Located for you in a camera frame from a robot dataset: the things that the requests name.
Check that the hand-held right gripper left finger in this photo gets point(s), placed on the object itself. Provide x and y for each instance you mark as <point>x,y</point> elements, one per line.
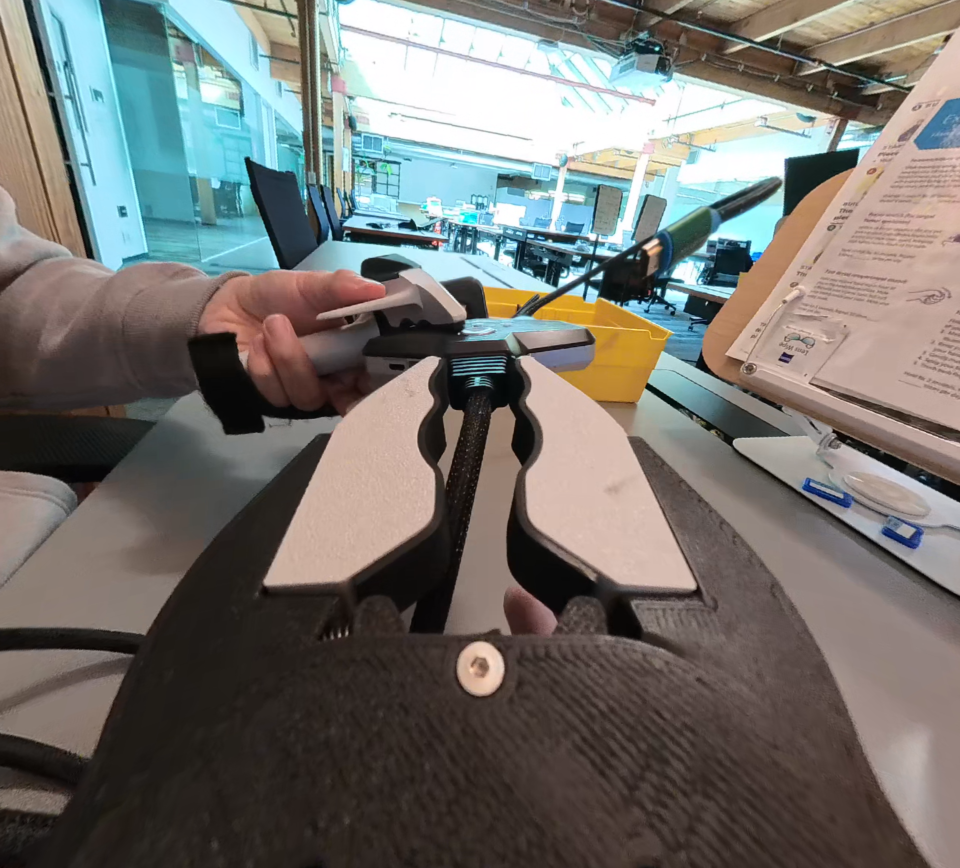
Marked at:
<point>352,493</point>

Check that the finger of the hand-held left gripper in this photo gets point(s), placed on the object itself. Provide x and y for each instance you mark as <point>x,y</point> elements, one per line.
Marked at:
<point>356,311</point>
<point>427,298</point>

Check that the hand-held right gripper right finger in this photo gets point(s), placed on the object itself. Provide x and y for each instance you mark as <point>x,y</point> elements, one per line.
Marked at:
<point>600,501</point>

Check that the black silver usb hub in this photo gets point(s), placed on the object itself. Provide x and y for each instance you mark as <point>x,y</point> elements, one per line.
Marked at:
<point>547,337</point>

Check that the yellow plastic bin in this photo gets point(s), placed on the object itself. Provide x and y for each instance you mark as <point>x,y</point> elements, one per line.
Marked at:
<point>615,358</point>

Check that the person's left forearm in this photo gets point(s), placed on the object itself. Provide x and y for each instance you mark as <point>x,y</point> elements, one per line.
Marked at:
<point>90,313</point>

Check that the person's left hand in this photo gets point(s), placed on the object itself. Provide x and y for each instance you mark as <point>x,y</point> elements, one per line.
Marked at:
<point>262,306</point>

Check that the person's right hand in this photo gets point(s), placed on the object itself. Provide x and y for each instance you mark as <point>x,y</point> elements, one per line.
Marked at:
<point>529,613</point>

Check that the dark wooden desk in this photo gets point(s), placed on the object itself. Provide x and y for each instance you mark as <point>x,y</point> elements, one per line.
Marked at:
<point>390,231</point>

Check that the black office chair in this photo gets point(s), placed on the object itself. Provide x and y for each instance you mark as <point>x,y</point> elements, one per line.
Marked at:
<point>319,212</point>
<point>281,216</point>
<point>637,276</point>
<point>67,448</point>

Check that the blue plastic clip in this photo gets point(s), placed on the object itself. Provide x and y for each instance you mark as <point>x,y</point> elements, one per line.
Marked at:
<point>902,533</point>
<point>825,493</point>

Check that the wooden document stand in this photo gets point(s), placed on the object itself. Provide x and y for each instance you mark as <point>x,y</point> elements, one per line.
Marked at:
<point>731,317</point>

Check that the clear lens wipe sachet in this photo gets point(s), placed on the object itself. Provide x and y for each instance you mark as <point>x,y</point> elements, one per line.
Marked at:
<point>802,351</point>

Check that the clear round disc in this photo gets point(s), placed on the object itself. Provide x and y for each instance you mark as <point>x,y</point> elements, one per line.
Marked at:
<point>889,493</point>

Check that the ceiling projector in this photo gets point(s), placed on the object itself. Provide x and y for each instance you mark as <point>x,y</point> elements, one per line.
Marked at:
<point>637,64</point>

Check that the person's grey clothed leg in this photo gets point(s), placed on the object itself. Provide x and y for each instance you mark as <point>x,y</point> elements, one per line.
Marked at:
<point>30,523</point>

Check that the black monitor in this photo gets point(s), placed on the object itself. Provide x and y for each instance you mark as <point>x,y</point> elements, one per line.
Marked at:
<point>817,182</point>

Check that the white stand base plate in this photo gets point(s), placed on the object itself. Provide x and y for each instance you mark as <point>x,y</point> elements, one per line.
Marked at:
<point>780,463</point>

